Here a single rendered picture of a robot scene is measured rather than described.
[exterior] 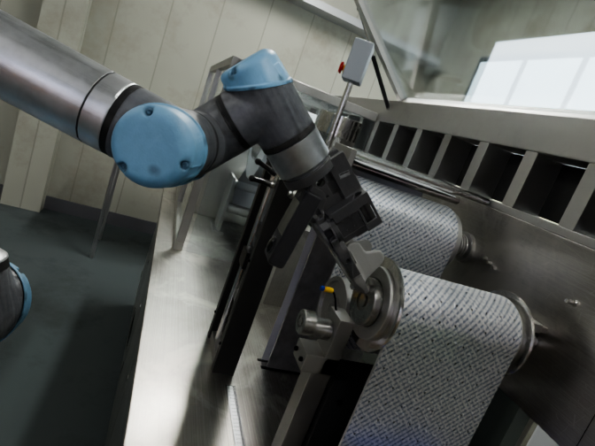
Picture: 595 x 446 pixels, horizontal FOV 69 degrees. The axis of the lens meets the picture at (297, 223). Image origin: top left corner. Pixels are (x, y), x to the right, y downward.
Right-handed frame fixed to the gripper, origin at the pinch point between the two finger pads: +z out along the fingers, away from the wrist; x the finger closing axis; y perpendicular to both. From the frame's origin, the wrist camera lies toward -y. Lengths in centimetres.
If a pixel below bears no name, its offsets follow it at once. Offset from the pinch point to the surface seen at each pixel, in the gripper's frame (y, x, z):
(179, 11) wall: 25, 368, -85
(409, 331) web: 2.7, -6.0, 7.4
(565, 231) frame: 37.6, 3.9, 16.9
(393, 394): -4.0, -6.1, 15.7
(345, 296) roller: -1.7, 8.4, 6.3
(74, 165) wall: -125, 366, -23
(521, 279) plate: 28.7, 7.2, 23.8
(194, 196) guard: -23, 96, -3
